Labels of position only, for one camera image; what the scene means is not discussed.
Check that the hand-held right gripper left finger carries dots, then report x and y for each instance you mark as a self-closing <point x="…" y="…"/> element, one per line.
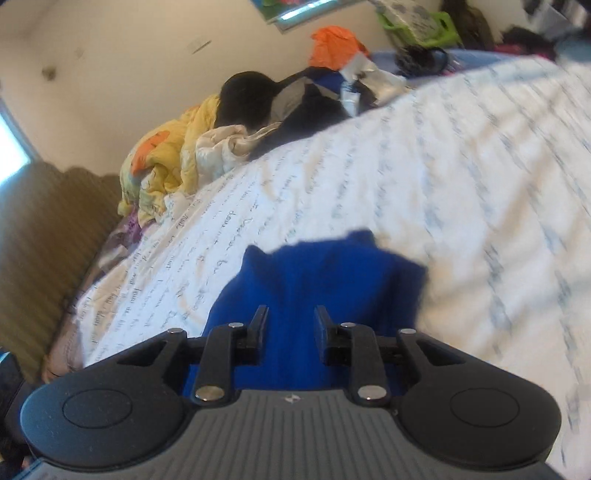
<point x="258" y="325"/>

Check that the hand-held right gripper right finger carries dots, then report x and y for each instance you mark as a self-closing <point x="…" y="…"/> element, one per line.
<point x="322" y="325"/>

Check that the blue knit garment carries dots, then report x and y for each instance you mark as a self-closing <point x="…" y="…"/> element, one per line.
<point x="318" y="272"/>

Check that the pile of dark clothes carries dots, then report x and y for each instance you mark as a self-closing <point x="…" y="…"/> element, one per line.
<point x="517" y="27"/>

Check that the purple floral cloth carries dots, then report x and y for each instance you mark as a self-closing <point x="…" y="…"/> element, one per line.
<point x="124" y="235"/>

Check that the cream satin cloth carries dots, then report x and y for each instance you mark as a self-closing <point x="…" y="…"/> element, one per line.
<point x="221" y="147"/>

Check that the yellow floral blanket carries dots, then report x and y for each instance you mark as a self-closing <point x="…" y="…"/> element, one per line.
<point x="166" y="161"/>

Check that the white script-printed blanket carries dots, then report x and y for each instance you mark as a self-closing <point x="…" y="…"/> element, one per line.
<point x="461" y="184"/>

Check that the navy and grey garment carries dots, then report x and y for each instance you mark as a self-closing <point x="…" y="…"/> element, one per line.
<point x="314" y="115"/>

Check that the brown upholstered headboard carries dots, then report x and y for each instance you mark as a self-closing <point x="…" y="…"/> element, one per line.
<point x="51" y="240"/>

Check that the black round cloth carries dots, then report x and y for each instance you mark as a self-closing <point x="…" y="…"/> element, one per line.
<point x="244" y="99"/>

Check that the silver foil bag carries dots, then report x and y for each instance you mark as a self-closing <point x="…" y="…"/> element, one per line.
<point x="369" y="81"/>

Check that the orange cloth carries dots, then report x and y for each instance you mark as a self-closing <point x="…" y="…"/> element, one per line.
<point x="337" y="46"/>

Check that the black fuzzy item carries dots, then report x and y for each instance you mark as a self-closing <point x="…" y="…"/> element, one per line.
<point x="420" y="60"/>

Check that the light blue sheet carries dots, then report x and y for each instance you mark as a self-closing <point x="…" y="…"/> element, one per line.
<point x="466" y="57"/>

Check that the green basket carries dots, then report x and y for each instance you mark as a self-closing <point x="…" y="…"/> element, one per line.
<point x="415" y="25"/>

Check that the wall poster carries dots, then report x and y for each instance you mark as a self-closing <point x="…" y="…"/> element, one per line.
<point x="295" y="9"/>

